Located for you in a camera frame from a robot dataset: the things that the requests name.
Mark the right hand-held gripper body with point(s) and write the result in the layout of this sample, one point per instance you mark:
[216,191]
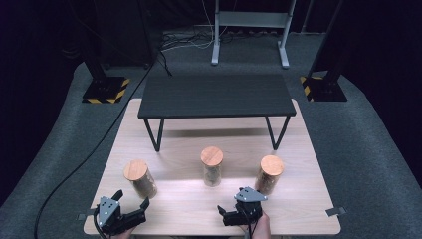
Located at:
[247,209]

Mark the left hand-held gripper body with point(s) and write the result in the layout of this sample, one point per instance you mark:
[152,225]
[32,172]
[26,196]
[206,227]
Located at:
[111,214]

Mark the glass jar with reddish-brown contents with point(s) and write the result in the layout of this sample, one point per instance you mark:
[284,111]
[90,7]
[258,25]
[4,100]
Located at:
[136,170]

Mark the glass jar with tan contents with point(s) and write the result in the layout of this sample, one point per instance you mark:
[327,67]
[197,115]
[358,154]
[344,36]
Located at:
[272,165]

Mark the glass jar with pale contents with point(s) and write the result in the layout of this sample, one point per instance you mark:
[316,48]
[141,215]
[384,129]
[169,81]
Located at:
[211,156]

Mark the black shelf with metal legs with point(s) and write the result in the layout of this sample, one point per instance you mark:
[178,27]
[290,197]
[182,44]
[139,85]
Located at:
[215,96]

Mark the person's left hand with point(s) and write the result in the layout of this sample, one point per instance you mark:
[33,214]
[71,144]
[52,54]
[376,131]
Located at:
[123,234]

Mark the person's right hand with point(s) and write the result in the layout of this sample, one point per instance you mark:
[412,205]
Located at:
[262,229]

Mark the grey tape strip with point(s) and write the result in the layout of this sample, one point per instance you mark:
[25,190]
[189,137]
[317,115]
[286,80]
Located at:
[335,211]
[87,214]

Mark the black stand with striped base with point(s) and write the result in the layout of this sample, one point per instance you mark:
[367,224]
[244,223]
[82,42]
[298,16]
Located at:
[104,89]
[326,89]

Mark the grey metal stand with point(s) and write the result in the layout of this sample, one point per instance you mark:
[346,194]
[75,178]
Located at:
[252,19]

